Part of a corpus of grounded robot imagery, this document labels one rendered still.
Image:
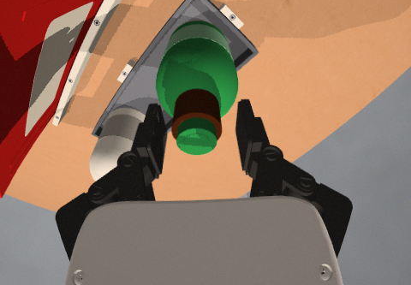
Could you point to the dark grey tray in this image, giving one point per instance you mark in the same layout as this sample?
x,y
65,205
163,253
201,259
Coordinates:
x,y
140,91

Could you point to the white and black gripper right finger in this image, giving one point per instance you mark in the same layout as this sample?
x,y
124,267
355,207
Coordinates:
x,y
278,177

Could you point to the cream bottle with grey label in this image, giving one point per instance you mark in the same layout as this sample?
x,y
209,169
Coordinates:
x,y
116,137

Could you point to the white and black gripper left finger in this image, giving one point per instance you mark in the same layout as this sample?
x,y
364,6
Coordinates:
x,y
130,180

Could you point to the green bottle with pale label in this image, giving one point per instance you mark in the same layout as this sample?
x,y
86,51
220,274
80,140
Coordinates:
x,y
198,82

